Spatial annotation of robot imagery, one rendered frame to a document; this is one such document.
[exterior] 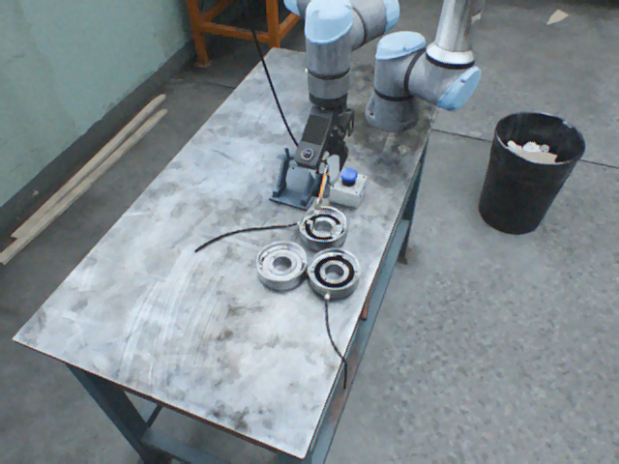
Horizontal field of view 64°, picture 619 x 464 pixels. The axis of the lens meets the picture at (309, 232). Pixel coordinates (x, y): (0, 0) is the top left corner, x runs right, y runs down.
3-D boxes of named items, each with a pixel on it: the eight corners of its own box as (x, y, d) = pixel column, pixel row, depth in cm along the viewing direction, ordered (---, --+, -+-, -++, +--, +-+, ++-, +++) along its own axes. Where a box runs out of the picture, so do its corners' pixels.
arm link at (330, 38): (367, 1, 78) (330, 19, 74) (363, 65, 87) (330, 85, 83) (330, -13, 82) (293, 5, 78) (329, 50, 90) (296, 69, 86)
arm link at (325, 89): (340, 83, 83) (296, 73, 85) (339, 106, 86) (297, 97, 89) (356, 62, 87) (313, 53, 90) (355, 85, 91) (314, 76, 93)
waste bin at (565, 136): (545, 249, 210) (585, 172, 178) (464, 229, 218) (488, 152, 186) (550, 197, 231) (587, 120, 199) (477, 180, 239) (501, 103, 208)
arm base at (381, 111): (373, 97, 147) (376, 66, 140) (424, 106, 143) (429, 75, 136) (358, 125, 138) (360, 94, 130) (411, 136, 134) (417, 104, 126)
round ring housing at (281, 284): (250, 286, 101) (249, 275, 98) (267, 248, 108) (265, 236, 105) (300, 298, 99) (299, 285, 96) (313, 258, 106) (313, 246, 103)
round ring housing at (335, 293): (316, 256, 106) (315, 244, 103) (364, 266, 104) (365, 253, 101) (302, 295, 100) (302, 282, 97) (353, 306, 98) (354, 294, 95)
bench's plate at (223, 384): (304, 463, 80) (303, 459, 79) (16, 344, 96) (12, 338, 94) (449, 84, 154) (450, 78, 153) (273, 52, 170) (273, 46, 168)
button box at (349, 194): (357, 209, 116) (358, 193, 112) (329, 201, 118) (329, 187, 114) (368, 187, 121) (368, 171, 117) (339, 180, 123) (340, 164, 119)
